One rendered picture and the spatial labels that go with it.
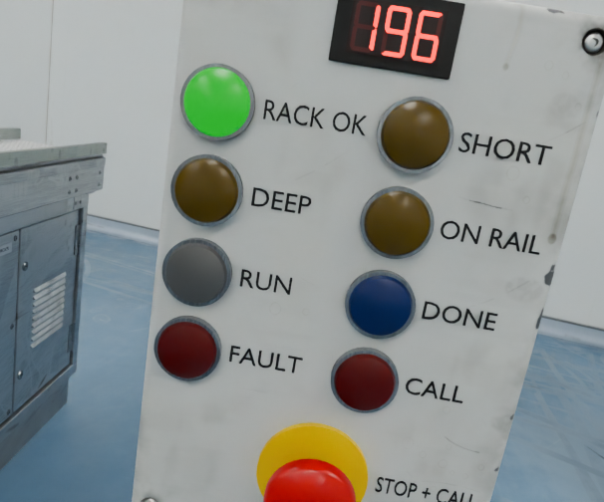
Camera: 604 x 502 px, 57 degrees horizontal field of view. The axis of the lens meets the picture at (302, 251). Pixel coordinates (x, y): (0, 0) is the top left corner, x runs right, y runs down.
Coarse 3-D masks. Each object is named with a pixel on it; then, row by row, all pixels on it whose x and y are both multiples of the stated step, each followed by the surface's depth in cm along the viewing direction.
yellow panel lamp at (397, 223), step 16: (400, 192) 23; (384, 208) 23; (400, 208) 22; (416, 208) 22; (368, 224) 23; (384, 224) 23; (400, 224) 23; (416, 224) 23; (384, 240) 23; (400, 240) 23; (416, 240) 23
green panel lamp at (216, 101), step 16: (192, 80) 22; (208, 80) 22; (224, 80) 22; (240, 80) 22; (192, 96) 22; (208, 96) 22; (224, 96) 22; (240, 96) 22; (192, 112) 22; (208, 112) 22; (224, 112) 22; (240, 112) 22; (208, 128) 22; (224, 128) 22
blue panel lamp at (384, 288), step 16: (368, 288) 23; (384, 288) 23; (400, 288) 23; (352, 304) 24; (368, 304) 23; (384, 304) 23; (400, 304) 23; (368, 320) 24; (384, 320) 24; (400, 320) 24
